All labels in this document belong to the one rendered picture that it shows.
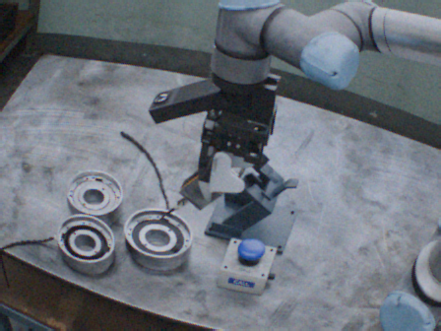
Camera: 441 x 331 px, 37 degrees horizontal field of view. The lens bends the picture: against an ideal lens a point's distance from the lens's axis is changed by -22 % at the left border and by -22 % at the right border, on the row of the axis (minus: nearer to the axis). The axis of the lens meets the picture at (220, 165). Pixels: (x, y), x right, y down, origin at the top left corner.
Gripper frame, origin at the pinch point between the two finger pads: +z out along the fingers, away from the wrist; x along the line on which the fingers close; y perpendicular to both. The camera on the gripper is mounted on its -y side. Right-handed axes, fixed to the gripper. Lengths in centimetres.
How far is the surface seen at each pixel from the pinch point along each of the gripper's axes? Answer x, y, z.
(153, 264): -8.6, -4.9, 11.0
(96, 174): 5.1, -19.8, 9.8
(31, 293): -8, -34, 38
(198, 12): 155, -46, 62
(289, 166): 23.7, 8.6, 13.1
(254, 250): -4.6, 8.9, 5.7
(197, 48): 155, -44, 81
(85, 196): 0.7, -20.5, 11.3
